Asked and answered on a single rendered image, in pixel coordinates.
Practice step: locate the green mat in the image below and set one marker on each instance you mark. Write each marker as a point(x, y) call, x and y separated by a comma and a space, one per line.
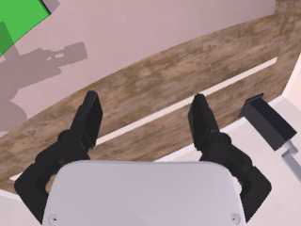
point(17, 17)

